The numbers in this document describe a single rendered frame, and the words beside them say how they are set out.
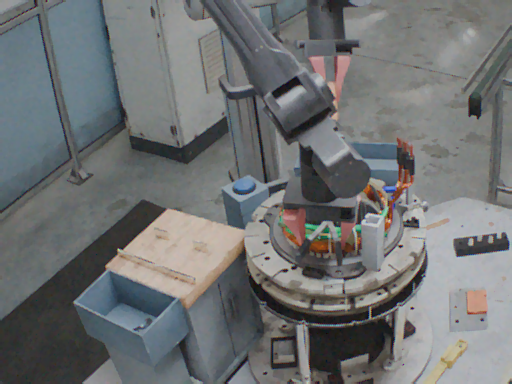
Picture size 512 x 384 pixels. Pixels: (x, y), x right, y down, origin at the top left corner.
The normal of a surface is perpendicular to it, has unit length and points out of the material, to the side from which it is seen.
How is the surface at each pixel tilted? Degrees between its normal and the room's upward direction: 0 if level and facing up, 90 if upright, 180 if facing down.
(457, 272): 0
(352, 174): 92
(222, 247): 0
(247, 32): 75
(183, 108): 90
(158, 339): 90
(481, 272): 0
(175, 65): 90
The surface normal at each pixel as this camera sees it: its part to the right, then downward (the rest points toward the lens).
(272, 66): 0.15, 0.29
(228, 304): 0.84, 0.21
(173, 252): -0.12, -0.83
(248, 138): 0.30, 0.50
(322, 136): -0.44, -0.59
